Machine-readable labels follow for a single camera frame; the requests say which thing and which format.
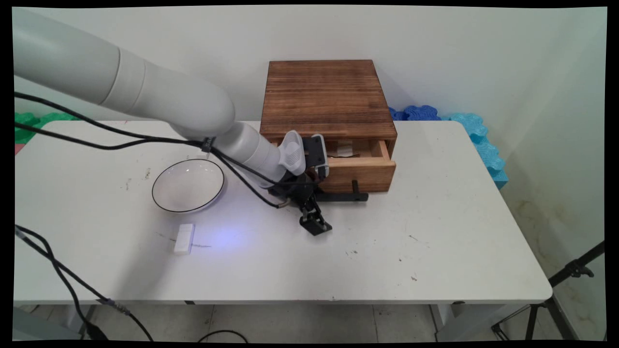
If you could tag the white bowl with black rim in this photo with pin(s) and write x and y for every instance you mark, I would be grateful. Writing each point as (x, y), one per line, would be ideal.
(188, 186)

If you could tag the cyan foam mat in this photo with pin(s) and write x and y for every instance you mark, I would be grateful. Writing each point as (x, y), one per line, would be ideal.
(486, 150)

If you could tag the brown wooden cabinet box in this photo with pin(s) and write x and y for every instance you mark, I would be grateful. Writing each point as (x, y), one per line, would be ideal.
(324, 96)

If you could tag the white table leg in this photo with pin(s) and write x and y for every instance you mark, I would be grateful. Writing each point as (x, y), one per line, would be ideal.
(72, 316)
(452, 321)

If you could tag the black tripod stand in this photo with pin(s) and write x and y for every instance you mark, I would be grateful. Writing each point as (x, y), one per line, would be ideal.
(561, 278)

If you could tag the green foam mat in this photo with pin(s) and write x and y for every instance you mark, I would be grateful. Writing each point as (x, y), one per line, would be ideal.
(34, 123)

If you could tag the white rectangular block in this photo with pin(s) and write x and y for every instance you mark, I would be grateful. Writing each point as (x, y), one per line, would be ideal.
(184, 238)

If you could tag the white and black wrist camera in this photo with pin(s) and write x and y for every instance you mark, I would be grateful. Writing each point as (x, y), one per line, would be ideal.
(295, 152)

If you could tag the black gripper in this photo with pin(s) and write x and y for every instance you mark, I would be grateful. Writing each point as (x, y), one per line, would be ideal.
(295, 191)

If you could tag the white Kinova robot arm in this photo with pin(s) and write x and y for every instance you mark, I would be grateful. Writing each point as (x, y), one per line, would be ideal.
(145, 92)

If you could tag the pink foam mat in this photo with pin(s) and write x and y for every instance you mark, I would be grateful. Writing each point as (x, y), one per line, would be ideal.
(18, 149)

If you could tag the small white flat item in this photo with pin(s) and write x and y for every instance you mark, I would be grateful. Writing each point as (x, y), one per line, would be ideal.
(346, 149)

